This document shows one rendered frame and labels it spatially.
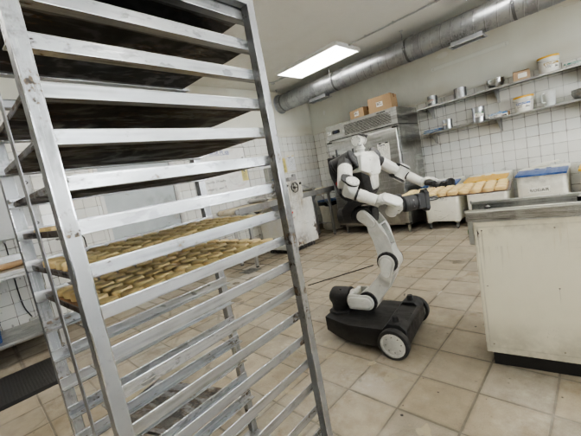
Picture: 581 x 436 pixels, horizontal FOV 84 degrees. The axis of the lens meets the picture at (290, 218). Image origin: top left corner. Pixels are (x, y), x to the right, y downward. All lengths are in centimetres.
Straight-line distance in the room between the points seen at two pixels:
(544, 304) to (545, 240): 34
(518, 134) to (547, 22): 145
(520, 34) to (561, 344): 472
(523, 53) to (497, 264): 441
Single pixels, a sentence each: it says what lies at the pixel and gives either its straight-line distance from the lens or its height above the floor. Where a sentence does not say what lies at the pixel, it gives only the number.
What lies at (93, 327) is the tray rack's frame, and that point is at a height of 104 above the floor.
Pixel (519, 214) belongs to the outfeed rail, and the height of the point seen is 86.
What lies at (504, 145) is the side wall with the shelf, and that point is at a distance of 603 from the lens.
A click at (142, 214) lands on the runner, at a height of 123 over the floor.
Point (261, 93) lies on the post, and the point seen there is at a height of 153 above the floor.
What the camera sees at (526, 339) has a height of 19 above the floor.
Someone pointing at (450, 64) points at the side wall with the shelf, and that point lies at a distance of 631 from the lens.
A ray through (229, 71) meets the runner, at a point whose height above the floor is 159.
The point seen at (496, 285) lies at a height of 48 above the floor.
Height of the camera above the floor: 125
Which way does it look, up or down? 7 degrees down
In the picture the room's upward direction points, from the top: 11 degrees counter-clockwise
